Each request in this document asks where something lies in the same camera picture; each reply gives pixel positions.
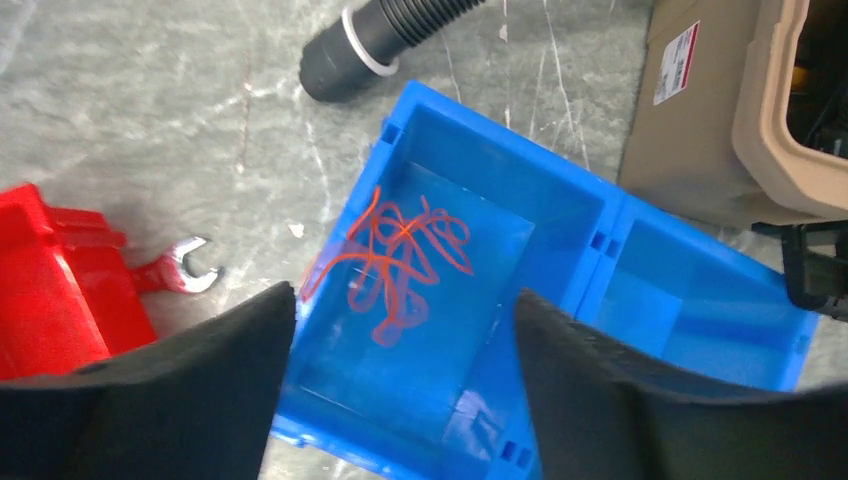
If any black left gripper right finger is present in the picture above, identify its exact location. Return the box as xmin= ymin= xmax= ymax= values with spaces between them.
xmin=515 ymin=289 xmax=847 ymax=479

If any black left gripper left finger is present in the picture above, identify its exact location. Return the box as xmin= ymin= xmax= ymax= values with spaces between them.
xmin=1 ymin=282 xmax=296 ymax=479

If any orange cable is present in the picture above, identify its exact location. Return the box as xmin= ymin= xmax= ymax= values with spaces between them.
xmin=299 ymin=185 xmax=476 ymax=349

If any red plastic bin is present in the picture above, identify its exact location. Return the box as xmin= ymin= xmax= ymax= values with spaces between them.
xmin=1 ymin=184 xmax=157 ymax=380

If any blue two-compartment plastic bin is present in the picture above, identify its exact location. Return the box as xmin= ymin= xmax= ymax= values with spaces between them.
xmin=271 ymin=82 xmax=841 ymax=479

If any tan plastic toolbox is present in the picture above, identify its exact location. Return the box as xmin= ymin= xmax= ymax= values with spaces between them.
xmin=616 ymin=0 xmax=848 ymax=323

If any grey corrugated hose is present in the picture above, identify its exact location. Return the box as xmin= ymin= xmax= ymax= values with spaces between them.
xmin=298 ymin=0 xmax=488 ymax=104

